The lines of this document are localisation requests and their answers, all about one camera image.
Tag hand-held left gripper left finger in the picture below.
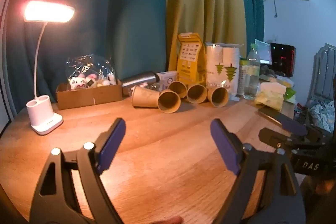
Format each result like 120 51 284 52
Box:
29 117 127 224

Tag grey chair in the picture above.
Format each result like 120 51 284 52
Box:
305 43 336 133

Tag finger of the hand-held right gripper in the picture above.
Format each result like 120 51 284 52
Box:
258 127 297 147
257 106 309 137

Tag white desk lamp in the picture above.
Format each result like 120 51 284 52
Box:
23 0 76 135

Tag yellow paper bag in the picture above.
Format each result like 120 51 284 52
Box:
169 33 207 85

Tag paper towel pack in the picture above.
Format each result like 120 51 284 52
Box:
204 42 242 102

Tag small white box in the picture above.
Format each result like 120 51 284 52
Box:
157 70 179 90

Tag crumpled cloth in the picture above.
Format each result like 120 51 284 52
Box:
308 100 335 132

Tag cardboard box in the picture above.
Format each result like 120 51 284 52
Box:
56 79 124 110

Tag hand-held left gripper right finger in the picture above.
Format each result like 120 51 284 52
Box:
210 118 307 224

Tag steel tumbler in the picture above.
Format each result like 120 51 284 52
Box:
121 71 160 96

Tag brown paper cup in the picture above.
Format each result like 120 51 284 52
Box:
157 90 182 114
131 85 160 109
206 86 230 108
186 84 208 104
168 80 188 98

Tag pale yellow plastic bag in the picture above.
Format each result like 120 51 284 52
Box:
254 81 287 111

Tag person's left hand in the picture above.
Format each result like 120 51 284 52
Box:
154 216 184 224

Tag computer monitor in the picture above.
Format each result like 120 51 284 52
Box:
254 39 272 65

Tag black computer case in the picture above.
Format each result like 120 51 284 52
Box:
270 42 297 77

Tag green packet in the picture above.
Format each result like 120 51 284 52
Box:
284 87 297 104

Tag clear water bottle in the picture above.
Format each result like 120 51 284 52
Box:
243 43 261 100

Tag clear bag of plush toys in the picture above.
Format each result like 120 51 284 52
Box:
65 54 117 90

